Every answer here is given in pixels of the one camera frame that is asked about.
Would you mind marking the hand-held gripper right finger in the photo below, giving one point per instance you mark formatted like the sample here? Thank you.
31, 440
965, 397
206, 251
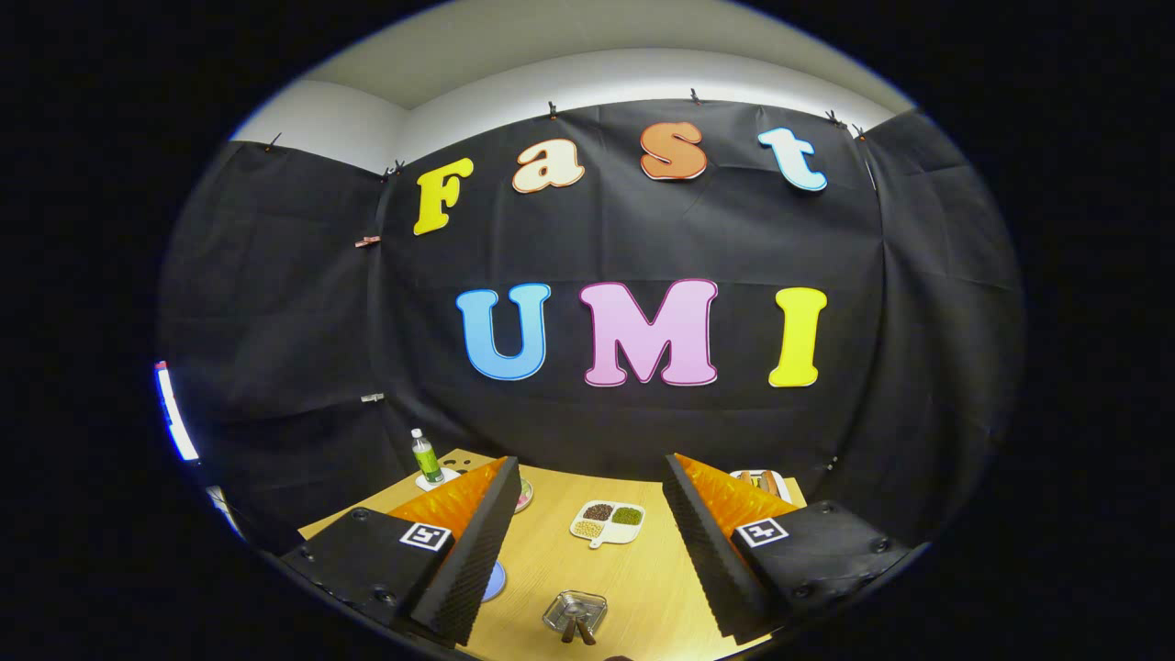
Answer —
707, 551

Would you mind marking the computer monitor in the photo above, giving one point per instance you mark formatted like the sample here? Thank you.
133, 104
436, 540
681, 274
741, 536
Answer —
174, 413

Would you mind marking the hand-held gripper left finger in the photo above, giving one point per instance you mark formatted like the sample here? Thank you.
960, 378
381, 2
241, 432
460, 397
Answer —
473, 560

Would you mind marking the blue plate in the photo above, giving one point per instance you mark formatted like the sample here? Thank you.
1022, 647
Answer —
496, 583

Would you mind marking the black backdrop cloth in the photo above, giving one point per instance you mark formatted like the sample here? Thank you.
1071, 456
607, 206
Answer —
643, 239

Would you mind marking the green drink bottle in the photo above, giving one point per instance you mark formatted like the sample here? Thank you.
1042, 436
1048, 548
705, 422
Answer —
427, 462

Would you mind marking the bread slice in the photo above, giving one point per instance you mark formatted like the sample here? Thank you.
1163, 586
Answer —
762, 482

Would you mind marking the metal spoon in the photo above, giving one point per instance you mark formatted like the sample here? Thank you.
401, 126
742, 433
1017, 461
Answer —
587, 632

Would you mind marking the white toaster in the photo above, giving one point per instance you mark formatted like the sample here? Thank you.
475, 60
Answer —
783, 487

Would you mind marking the white coaster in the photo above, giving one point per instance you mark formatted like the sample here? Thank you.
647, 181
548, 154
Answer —
450, 476

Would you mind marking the plate of toy food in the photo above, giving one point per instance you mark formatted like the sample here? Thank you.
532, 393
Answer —
523, 498

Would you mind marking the white divided bean tray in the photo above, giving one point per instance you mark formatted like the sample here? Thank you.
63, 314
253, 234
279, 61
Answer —
608, 535

